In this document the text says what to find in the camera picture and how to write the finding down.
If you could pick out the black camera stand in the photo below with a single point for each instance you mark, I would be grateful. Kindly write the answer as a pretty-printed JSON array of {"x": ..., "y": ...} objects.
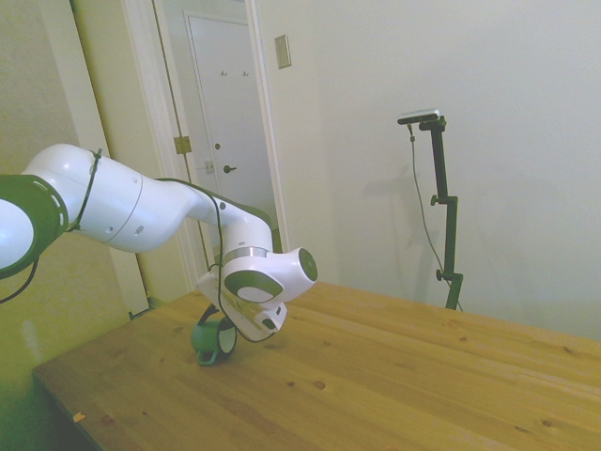
[{"x": 451, "y": 235}]

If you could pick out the small orange scrap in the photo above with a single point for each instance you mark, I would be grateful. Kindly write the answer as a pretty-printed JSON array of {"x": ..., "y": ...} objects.
[{"x": 80, "y": 416}]

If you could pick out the cream open door leaf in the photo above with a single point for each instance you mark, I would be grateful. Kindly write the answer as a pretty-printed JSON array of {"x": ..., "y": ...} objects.
[{"x": 105, "y": 70}]

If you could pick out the white panel door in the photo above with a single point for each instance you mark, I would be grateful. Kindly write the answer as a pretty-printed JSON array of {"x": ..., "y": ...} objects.
[{"x": 235, "y": 108}]

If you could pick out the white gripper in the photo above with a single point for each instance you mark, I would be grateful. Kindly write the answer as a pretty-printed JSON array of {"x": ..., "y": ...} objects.
[{"x": 235, "y": 312}]

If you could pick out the brass door hinge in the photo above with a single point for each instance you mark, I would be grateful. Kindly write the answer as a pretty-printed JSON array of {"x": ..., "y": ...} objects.
[{"x": 182, "y": 144}]

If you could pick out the white door frame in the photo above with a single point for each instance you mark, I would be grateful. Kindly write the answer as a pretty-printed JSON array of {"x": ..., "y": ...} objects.
[{"x": 143, "y": 70}]

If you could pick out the beige wall switch plate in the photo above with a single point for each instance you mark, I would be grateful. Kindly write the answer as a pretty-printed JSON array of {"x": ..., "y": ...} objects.
[{"x": 282, "y": 51}]

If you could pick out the grey camera on stand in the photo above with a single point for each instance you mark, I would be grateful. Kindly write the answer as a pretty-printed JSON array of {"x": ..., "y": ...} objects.
[{"x": 419, "y": 115}]

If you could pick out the metal door strike plate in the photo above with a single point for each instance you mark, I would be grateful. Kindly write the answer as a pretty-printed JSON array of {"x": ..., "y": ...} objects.
[{"x": 209, "y": 166}]

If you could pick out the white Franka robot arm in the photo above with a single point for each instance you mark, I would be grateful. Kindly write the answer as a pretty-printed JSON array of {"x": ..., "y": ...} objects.
[{"x": 141, "y": 211}]

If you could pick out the enamel mug with white inside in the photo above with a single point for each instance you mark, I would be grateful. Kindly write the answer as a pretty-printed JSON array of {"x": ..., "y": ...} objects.
[{"x": 204, "y": 336}]

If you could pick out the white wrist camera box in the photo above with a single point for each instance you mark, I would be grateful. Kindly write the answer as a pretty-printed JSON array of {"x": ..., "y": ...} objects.
[{"x": 272, "y": 320}]

